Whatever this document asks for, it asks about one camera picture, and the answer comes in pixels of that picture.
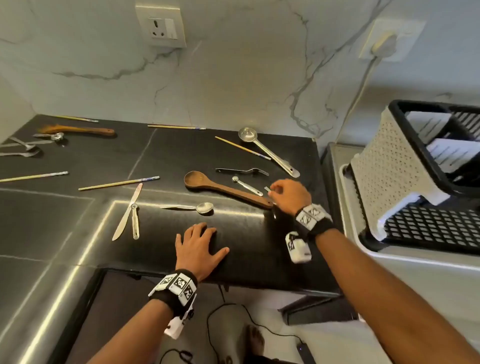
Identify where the person's right hand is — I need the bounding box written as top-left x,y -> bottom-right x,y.
269,179 -> 312,217

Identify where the person's left hand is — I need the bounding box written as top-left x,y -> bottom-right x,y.
175,222 -> 230,283

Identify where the dark wooden spoon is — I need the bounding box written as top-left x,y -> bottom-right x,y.
183,170 -> 275,210

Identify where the large steel ladle spoon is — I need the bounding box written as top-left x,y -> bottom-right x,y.
238,126 -> 301,179

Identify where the black and white dish rack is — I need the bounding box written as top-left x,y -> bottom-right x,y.
350,99 -> 480,256

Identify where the orange wooden spatula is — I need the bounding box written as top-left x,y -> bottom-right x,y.
37,124 -> 116,137

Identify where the black right wristband with markers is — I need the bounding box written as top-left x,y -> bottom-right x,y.
294,204 -> 335,241

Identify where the black wristband with markers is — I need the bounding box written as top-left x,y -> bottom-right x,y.
294,204 -> 335,241
148,269 -> 199,320

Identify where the black left wristband with markers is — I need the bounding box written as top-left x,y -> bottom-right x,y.
148,269 -> 199,320

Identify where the white drip tray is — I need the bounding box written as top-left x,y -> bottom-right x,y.
339,163 -> 480,271

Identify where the black power adapter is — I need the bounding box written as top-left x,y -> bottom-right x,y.
296,341 -> 317,364

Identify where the white power plug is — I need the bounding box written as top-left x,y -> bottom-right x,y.
371,31 -> 398,59

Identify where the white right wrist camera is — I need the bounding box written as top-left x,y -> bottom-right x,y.
285,231 -> 313,265

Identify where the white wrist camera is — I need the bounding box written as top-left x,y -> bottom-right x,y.
163,307 -> 194,340
285,231 -> 313,265

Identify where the black floor cable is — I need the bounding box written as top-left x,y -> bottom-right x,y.
159,302 -> 301,364

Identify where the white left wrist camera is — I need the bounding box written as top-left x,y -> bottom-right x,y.
163,307 -> 194,340

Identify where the white power cable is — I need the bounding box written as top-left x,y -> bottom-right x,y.
335,56 -> 378,145

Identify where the white wall socket with plug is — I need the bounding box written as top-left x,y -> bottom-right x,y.
359,18 -> 427,63

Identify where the empty white wall socket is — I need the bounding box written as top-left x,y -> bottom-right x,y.
134,3 -> 187,49

